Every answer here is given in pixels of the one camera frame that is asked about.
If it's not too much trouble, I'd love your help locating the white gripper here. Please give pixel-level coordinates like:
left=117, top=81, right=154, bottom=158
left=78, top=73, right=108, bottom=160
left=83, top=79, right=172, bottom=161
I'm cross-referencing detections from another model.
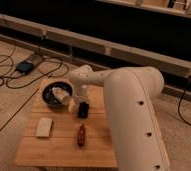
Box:
left=68, top=97, right=90, bottom=114

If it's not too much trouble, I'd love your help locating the black eraser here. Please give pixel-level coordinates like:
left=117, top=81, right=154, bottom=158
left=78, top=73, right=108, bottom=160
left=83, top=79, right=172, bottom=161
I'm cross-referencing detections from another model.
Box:
left=78, top=102, right=89, bottom=118

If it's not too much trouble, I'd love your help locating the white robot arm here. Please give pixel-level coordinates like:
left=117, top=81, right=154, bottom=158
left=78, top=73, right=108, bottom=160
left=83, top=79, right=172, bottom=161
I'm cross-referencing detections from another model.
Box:
left=69, top=65, right=170, bottom=171

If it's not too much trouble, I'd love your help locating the white sponge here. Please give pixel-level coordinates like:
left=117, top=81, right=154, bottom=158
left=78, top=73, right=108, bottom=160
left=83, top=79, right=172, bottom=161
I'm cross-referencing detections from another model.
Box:
left=36, top=117, right=53, bottom=138

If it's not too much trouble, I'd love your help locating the black bowl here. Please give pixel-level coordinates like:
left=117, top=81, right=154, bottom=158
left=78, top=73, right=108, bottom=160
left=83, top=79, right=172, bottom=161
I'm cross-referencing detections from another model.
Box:
left=42, top=81, right=73, bottom=106

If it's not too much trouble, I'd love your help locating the red brown oblong object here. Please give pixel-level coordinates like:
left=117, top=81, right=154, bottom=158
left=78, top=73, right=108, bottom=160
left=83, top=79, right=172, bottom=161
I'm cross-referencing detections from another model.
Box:
left=77, top=124, right=86, bottom=147

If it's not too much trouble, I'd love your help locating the wooden board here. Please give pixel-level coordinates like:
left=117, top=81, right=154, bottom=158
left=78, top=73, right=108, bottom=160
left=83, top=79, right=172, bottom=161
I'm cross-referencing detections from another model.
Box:
left=15, top=79, right=117, bottom=168

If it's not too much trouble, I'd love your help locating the black power adapter box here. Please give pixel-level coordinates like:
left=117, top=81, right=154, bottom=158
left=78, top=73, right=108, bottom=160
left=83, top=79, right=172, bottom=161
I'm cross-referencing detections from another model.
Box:
left=16, top=61, right=34, bottom=74

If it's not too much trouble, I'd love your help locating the black cable on floor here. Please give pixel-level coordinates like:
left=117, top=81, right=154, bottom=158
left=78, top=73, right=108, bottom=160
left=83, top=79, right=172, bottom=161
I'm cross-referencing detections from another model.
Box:
left=0, top=43, right=70, bottom=144

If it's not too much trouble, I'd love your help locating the wooden beam frame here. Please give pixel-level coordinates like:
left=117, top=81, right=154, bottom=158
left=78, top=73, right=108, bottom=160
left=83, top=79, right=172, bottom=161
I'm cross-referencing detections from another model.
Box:
left=0, top=13, right=191, bottom=105

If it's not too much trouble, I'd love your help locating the black cable at right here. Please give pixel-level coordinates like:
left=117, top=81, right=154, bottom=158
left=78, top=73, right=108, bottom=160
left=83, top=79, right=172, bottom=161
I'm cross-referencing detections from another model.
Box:
left=177, top=75, right=191, bottom=166

